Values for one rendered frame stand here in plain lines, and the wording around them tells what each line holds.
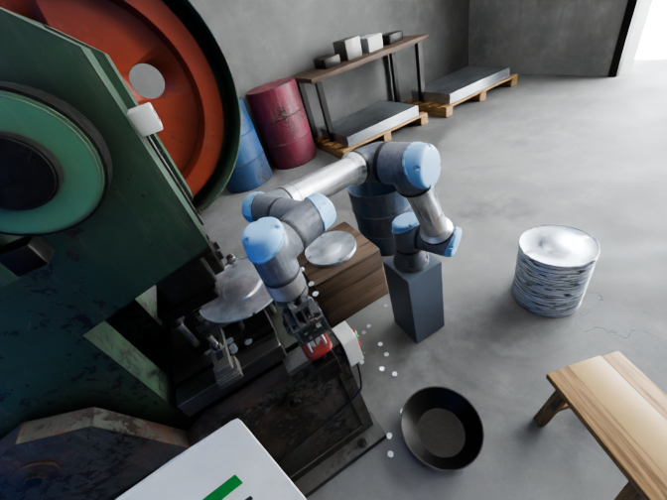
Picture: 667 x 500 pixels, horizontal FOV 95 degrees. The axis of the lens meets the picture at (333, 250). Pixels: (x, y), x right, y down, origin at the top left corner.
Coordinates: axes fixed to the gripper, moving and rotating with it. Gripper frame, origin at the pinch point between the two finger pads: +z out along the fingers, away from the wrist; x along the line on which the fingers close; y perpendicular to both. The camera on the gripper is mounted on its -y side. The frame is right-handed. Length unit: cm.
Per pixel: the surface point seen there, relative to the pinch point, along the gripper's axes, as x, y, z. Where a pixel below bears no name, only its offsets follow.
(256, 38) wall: 115, -363, -54
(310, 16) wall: 186, -363, -57
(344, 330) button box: 10.1, -8.8, 15.1
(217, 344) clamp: -22.3, -16.3, 0.8
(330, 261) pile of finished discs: 30, -71, 41
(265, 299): -5.9, -21.8, -0.4
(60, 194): -21, -2, -51
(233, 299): -14.1, -28.4, -0.9
